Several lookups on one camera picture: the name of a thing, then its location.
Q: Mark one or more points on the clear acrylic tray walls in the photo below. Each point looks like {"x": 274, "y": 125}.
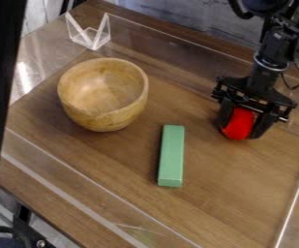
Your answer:
{"x": 91, "y": 182}

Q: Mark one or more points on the light wooden bowl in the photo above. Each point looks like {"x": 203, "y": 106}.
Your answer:
{"x": 103, "y": 93}

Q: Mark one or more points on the green rectangular block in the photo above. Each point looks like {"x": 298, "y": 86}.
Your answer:
{"x": 171, "y": 157}

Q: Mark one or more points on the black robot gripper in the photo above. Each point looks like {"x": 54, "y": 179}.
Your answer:
{"x": 269, "y": 104}

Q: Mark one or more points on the red plush strawberry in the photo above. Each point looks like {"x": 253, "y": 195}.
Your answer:
{"x": 239, "y": 126}

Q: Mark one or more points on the clear acrylic corner bracket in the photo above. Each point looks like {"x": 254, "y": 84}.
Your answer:
{"x": 90, "y": 37}

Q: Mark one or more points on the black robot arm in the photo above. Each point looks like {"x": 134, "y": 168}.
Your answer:
{"x": 279, "y": 39}

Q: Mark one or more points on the black table frame bracket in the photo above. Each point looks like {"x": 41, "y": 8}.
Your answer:
{"x": 21, "y": 235}

